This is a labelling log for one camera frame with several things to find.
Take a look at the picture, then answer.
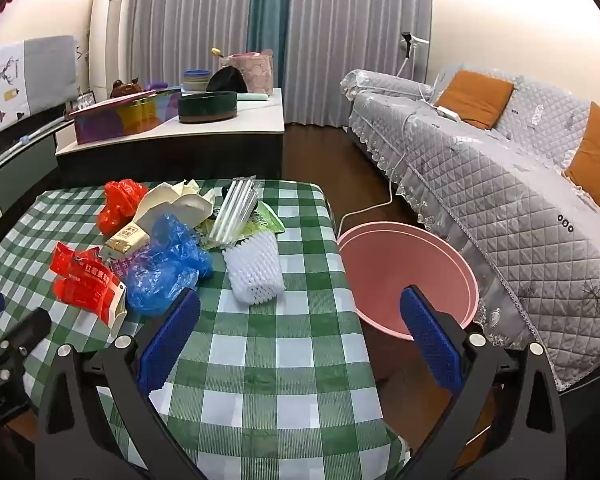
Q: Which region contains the red plastic bag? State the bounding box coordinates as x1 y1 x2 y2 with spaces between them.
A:
98 179 149 237

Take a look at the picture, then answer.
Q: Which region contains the small photo frame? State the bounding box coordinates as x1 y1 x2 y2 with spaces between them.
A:
67 91 95 113

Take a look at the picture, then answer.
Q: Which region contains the colourful tin box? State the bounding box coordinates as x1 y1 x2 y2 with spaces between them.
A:
70 87 183 146

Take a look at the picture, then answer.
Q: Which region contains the white standing air conditioner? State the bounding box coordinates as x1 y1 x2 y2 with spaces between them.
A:
88 0 133 106

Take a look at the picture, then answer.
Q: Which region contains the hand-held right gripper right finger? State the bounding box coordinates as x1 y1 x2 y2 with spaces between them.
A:
399 285 568 480

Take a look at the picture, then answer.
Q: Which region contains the white foam fruit net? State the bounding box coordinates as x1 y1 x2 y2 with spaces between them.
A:
223 232 287 306

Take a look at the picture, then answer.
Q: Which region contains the blue plastic bag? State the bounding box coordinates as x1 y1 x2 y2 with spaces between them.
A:
122 212 215 317

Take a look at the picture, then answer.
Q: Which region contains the grey quilted sofa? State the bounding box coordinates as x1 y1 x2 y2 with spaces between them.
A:
340 64 600 393

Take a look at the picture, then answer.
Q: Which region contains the red snack packet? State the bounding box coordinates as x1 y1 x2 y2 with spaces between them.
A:
50 241 128 326

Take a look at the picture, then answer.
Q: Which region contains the bundle of white straws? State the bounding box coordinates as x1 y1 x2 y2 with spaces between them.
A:
207 176 261 248

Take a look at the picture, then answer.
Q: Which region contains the grey printed television cover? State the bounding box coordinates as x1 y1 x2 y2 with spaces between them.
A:
0 35 78 136

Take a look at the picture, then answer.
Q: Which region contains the pink plastic bucket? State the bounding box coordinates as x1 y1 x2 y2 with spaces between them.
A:
337 221 480 342

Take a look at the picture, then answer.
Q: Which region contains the grey curtain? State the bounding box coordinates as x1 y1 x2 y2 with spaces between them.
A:
282 0 433 128
127 0 255 91

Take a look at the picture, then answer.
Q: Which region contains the pink fabric basket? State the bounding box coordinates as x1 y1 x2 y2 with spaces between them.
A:
219 49 275 97

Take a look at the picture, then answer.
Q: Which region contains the black television stand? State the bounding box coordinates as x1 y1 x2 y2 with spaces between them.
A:
0 105 75 211

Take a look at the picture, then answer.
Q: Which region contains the dark green round tray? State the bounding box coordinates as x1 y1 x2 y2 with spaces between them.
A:
178 91 239 125

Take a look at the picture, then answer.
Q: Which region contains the white-topped coffee table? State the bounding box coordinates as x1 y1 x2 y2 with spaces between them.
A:
54 87 285 186

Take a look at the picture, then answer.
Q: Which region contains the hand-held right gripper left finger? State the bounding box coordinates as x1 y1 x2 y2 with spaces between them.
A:
34 287 205 480

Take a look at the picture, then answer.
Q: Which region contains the green checked tablecloth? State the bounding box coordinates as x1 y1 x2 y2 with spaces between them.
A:
0 179 411 480

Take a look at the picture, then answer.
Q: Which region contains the pink blister pack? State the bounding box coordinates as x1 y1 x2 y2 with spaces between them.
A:
107 255 140 276

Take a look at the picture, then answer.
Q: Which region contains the white floor stand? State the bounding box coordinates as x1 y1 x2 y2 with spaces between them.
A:
400 31 431 81

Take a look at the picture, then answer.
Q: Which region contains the white paper food box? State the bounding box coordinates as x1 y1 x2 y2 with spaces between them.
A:
132 179 218 233

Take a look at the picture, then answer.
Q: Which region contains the stack of coloured bowls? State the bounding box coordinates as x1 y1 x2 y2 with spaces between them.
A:
182 69 212 93

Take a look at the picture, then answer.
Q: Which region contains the white power cable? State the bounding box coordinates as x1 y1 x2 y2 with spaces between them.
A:
337 85 445 236

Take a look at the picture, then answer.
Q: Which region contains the green printed packet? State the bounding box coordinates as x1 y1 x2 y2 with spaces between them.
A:
240 200 287 241

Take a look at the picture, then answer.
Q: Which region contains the black hat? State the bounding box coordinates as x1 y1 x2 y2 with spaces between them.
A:
206 66 249 95

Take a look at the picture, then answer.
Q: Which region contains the brown figurine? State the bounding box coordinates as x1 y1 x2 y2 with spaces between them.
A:
110 76 144 98

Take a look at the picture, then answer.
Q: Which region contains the teal curtain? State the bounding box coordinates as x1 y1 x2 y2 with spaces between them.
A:
246 0 293 86

